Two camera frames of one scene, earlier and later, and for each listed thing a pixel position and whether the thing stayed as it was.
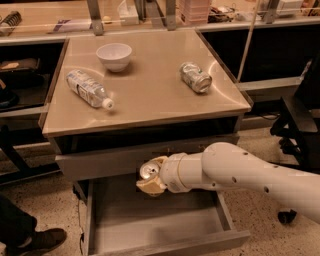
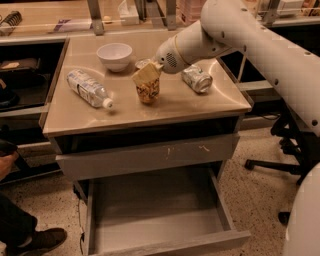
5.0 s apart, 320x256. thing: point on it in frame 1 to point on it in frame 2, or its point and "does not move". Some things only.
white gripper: [170, 173] to [166, 57]
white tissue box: [128, 13] does not move
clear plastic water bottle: [87, 89] does not move
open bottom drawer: [121, 219] does not move
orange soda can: [150, 170] to [149, 90]
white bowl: [115, 56] does not move
